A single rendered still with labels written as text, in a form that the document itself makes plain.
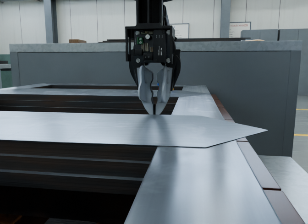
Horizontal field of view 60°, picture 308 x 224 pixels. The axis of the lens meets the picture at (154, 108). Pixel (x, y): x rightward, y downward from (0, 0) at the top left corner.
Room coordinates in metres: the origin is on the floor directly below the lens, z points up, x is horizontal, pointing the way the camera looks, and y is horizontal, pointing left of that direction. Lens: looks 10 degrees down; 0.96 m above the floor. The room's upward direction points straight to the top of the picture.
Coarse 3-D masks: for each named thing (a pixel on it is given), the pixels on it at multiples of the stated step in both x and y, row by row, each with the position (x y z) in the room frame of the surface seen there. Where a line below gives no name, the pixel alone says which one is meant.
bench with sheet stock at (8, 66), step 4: (0, 64) 2.55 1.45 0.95; (4, 64) 2.60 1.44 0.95; (8, 64) 2.66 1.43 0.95; (0, 68) 2.54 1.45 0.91; (4, 68) 3.19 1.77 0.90; (8, 68) 3.19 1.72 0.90; (0, 72) 2.55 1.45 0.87; (0, 76) 2.54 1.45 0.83; (0, 80) 2.54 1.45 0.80; (0, 84) 2.53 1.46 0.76; (0, 88) 2.53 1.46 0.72
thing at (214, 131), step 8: (200, 120) 0.41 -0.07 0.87; (208, 120) 0.41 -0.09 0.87; (216, 120) 0.42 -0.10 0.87; (224, 120) 0.42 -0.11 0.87; (208, 128) 0.36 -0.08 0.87; (216, 128) 0.36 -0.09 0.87; (224, 128) 0.36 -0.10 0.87; (232, 128) 0.36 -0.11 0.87; (240, 128) 0.36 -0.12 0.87; (208, 136) 0.32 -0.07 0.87; (216, 136) 0.32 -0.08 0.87; (224, 136) 0.32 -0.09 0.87; (232, 136) 0.32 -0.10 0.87; (240, 136) 0.32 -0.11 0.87; (248, 136) 0.33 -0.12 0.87; (208, 144) 0.29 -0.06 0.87; (216, 144) 0.29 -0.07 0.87
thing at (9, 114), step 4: (0, 112) 0.49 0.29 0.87; (4, 112) 0.49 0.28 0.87; (8, 112) 0.49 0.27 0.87; (12, 112) 0.49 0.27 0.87; (16, 112) 0.49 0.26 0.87; (20, 112) 0.49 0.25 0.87; (24, 112) 0.49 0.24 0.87; (0, 116) 0.45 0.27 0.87; (4, 116) 0.45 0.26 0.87; (8, 116) 0.45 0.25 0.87
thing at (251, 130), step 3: (243, 126) 0.38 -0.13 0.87; (246, 126) 0.38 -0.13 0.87; (249, 126) 0.38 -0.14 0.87; (252, 126) 0.38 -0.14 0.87; (246, 129) 0.36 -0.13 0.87; (249, 129) 0.36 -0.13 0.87; (252, 129) 0.36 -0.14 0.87; (255, 129) 0.36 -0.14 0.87; (258, 129) 0.36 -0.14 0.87; (261, 129) 0.36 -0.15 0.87; (264, 129) 0.36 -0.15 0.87; (249, 132) 0.34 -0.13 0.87; (252, 132) 0.34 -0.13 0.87; (255, 132) 0.34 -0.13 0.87; (258, 132) 0.34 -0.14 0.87; (261, 132) 0.34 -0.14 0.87
